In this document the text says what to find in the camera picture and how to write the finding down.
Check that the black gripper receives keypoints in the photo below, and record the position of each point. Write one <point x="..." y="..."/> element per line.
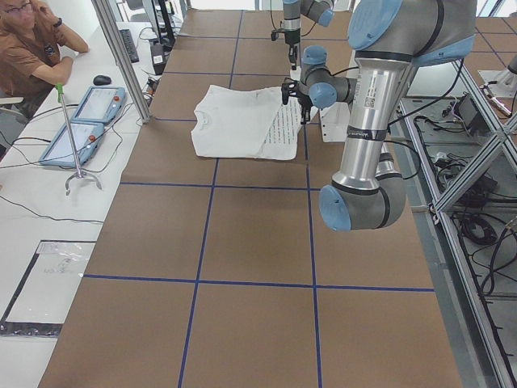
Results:
<point x="304" y="102"/>
<point x="291" y="37"/>

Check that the white long-sleeve printed shirt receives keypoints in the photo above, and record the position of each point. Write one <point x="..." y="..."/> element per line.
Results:
<point x="246" y="124"/>

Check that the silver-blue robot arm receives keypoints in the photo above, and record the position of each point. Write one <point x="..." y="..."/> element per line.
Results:
<point x="391" y="39"/>
<point x="320" y="12"/>

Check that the third grey-blue robot arm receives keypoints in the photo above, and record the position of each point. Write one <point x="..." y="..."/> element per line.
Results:
<point x="500" y="83"/>

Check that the black box white label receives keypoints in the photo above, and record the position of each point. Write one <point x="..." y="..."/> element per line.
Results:
<point x="158" y="58"/>

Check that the black keyboard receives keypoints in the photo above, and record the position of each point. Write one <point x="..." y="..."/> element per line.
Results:
<point x="129" y="45"/>

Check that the black computer mouse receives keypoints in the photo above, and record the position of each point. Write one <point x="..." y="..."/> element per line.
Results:
<point x="101" y="80"/>

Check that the upper blue teach pendant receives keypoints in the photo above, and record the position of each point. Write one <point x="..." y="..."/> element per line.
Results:
<point x="100" y="104"/>

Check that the metal rod reacher tool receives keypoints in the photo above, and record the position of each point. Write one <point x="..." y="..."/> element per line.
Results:
<point x="79" y="172"/>

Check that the seated person brown shirt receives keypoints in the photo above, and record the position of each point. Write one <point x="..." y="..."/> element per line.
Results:
<point x="31" y="62"/>

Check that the clear plastic sheet taped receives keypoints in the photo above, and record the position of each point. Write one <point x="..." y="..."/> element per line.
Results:
<point x="41" y="301"/>

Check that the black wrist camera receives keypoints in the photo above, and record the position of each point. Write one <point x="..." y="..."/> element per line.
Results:
<point x="276" y="32"/>
<point x="289" y="89"/>

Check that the aluminium frame post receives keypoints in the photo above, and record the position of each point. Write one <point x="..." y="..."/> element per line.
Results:
<point x="111" y="32"/>

